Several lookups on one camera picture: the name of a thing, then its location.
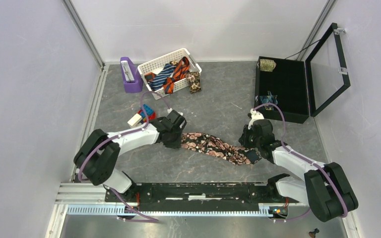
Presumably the brown floral tie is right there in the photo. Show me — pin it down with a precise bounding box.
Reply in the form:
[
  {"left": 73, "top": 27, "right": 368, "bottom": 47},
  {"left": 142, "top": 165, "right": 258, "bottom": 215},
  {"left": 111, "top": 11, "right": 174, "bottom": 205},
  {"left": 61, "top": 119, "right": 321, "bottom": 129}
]
[{"left": 186, "top": 72, "right": 201, "bottom": 94}]

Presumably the white slotted cable duct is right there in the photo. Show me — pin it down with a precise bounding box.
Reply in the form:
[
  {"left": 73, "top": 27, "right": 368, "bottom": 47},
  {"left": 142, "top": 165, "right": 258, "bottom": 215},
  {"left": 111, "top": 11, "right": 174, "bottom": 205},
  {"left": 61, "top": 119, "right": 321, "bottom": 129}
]
[{"left": 66, "top": 204, "right": 273, "bottom": 218}]

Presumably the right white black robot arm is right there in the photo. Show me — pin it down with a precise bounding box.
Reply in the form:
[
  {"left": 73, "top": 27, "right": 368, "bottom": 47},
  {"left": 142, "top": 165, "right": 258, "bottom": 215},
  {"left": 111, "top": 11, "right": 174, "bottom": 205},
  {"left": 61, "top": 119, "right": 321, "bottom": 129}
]
[{"left": 239, "top": 119, "right": 359, "bottom": 222}]

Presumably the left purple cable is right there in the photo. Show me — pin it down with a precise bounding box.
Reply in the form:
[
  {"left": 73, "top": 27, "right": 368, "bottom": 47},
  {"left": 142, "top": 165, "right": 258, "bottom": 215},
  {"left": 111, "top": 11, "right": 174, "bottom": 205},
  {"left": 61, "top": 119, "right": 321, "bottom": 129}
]
[{"left": 77, "top": 91, "right": 175, "bottom": 223}]

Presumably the black pink floral tie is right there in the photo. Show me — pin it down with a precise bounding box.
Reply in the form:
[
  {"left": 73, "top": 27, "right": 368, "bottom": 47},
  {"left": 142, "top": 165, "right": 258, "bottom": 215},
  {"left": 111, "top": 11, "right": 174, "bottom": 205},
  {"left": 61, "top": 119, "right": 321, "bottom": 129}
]
[{"left": 181, "top": 132, "right": 261, "bottom": 166}]

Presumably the purple metronome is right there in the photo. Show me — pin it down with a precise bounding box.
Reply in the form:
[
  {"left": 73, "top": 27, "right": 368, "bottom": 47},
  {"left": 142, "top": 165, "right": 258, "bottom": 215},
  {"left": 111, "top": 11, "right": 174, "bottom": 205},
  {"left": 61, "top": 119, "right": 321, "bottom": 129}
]
[{"left": 120, "top": 57, "right": 143, "bottom": 93}]

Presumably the black tie display box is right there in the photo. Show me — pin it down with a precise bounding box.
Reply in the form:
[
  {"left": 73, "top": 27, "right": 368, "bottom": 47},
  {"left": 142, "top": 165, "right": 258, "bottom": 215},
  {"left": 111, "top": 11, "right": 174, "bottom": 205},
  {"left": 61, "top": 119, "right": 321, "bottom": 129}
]
[{"left": 254, "top": 23, "right": 351, "bottom": 124}]

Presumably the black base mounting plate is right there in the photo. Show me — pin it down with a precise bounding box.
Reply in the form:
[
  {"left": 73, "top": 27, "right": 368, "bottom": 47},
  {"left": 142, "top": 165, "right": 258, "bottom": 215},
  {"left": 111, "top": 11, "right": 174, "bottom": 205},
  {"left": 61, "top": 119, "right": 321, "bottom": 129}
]
[{"left": 104, "top": 182, "right": 295, "bottom": 212}]

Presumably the colourful toy block stack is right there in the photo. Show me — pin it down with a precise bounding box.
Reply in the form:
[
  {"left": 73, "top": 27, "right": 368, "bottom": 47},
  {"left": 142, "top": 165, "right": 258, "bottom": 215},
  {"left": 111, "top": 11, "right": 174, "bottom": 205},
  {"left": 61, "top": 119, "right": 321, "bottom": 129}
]
[{"left": 127, "top": 104, "right": 156, "bottom": 128}]

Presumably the small black floor object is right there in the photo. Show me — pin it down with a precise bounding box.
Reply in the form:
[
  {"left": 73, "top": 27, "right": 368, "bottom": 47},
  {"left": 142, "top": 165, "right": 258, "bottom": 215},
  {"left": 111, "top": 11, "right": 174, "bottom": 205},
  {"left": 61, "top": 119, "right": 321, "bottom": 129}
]
[{"left": 308, "top": 228, "right": 320, "bottom": 238}]

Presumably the white plastic basket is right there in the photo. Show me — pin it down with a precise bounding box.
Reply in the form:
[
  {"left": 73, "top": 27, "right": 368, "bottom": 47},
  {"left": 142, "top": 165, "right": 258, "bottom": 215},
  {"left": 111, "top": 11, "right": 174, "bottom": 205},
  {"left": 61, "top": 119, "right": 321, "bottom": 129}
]
[{"left": 137, "top": 48, "right": 202, "bottom": 100}]

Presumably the gold rolled tie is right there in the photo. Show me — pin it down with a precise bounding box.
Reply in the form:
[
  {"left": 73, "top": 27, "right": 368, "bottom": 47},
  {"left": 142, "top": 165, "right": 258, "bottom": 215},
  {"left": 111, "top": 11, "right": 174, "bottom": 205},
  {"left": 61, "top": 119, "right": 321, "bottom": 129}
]
[{"left": 258, "top": 59, "right": 277, "bottom": 72}]

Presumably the orange navy striped tie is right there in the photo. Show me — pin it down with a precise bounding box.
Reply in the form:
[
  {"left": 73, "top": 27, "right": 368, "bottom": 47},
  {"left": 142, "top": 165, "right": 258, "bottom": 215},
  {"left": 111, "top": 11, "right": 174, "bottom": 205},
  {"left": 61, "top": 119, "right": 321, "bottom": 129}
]
[{"left": 163, "top": 57, "right": 190, "bottom": 94}]

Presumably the purple cable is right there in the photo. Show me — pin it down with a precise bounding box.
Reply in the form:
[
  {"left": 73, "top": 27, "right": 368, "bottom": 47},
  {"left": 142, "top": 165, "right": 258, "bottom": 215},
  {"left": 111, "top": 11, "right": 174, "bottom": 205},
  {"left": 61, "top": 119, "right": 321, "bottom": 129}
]
[
  {"left": 77, "top": 91, "right": 175, "bottom": 223},
  {"left": 252, "top": 103, "right": 349, "bottom": 222}
]

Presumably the navy white striped tie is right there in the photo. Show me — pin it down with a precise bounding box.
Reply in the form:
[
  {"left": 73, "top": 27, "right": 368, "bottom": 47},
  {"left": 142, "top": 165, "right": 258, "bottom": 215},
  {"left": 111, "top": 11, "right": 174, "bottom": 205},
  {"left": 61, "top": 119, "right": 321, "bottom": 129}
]
[{"left": 147, "top": 63, "right": 176, "bottom": 91}]

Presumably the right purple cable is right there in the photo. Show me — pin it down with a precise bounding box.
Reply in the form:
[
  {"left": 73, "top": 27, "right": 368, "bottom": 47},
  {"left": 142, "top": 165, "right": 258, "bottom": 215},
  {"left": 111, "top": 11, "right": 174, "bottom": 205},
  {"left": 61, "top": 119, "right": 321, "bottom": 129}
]
[{"left": 252, "top": 103, "right": 349, "bottom": 222}]

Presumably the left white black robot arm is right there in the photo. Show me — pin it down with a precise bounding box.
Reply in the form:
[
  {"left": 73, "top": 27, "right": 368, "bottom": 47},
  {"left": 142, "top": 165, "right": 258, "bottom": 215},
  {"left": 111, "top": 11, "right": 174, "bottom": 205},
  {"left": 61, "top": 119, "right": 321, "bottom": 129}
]
[{"left": 73, "top": 110, "right": 187, "bottom": 202}]

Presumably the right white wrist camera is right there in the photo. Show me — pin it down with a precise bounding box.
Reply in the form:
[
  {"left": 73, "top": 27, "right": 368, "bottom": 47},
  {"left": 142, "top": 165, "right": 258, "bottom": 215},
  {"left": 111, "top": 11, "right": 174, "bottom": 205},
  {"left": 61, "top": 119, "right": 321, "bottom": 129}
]
[{"left": 248, "top": 109, "right": 264, "bottom": 129}]

